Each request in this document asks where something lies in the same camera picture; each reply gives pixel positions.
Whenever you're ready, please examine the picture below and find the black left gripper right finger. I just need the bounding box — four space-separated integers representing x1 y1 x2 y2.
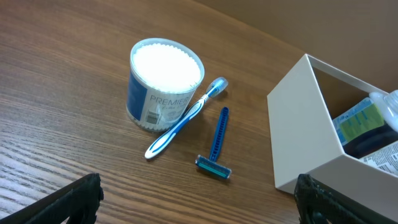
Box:
294 174 397 224

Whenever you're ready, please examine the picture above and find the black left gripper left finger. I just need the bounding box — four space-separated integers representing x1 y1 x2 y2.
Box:
1 173 104 224

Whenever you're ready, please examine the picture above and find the white bamboo print lotion tube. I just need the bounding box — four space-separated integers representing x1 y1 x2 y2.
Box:
360 141 397 175

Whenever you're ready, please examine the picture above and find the blue foam soap pump bottle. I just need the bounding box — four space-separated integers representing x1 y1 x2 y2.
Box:
333 90 397 158

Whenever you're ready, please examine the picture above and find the cotton swab round container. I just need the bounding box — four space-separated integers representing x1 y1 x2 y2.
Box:
126 38 205 132

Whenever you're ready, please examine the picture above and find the white cardboard box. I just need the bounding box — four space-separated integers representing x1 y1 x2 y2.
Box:
267 54 397 221

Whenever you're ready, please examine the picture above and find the blue disposable razor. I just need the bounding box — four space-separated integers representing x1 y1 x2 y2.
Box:
195 107 232 179

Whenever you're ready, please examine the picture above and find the blue white toothbrush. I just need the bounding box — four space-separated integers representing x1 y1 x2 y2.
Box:
144 77 228 159

